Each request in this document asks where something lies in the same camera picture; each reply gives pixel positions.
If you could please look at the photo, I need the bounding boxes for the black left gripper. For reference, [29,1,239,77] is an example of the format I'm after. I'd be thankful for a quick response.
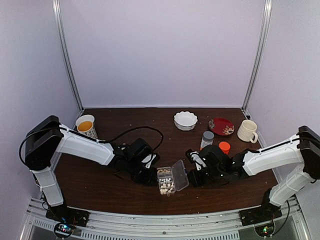
[126,158,159,186]

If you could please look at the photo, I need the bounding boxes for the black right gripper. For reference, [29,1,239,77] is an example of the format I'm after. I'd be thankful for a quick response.
[185,167,225,189]

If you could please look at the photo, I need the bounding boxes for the clear plastic pill organizer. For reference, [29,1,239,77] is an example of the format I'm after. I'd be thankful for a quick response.
[157,159,190,192]

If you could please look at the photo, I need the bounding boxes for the orange pill bottle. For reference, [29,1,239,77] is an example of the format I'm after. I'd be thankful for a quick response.
[218,141,231,155]

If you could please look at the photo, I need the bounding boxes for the grey capped vitamin bottle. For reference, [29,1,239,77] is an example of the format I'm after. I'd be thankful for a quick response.
[200,131,215,150]

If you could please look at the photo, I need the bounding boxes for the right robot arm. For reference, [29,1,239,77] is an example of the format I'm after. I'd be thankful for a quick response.
[185,125,320,221]

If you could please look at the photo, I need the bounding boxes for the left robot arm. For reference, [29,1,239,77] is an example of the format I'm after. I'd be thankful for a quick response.
[18,115,160,222]

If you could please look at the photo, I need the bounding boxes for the yellow pills in organizer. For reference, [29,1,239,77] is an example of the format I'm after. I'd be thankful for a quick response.
[157,168,171,174]

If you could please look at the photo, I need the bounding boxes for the white pills group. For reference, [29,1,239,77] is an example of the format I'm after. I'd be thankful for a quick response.
[160,182,175,190]
[158,178,172,183]

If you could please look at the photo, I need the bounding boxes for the white pills in organizer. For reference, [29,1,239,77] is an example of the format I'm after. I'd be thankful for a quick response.
[159,188,176,195]

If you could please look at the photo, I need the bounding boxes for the red floral saucer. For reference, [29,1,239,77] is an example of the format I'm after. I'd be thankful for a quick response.
[208,117,235,136]

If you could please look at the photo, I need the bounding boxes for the white fluted ceramic bowl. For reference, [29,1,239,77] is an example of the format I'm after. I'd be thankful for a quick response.
[173,111,198,131]

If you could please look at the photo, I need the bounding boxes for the cream ribbed ceramic mug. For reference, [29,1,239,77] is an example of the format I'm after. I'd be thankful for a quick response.
[237,119,258,144]

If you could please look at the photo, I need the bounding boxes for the floral mug yellow inside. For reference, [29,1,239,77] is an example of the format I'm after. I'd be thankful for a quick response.
[75,114,98,139]

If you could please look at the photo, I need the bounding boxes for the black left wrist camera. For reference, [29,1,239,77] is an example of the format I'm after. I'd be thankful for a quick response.
[141,153,160,169]

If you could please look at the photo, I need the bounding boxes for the black camera cable left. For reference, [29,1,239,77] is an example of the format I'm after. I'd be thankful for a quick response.
[99,126,165,153]

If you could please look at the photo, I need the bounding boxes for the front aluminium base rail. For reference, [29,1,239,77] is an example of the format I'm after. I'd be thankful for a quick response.
[17,197,312,240]

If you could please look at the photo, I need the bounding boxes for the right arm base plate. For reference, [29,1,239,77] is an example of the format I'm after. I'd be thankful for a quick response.
[239,206,283,226]

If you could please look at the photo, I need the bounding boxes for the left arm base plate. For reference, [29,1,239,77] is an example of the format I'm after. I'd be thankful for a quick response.
[45,205,90,227]

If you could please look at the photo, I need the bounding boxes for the aluminium frame post right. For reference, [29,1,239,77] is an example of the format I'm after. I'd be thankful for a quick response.
[241,0,273,116]

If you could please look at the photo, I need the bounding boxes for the aluminium frame post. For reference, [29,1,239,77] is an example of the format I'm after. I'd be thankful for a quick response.
[52,0,84,112]
[241,0,273,116]

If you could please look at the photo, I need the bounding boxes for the aluminium frame post left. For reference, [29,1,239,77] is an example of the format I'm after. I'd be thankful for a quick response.
[52,0,84,112]

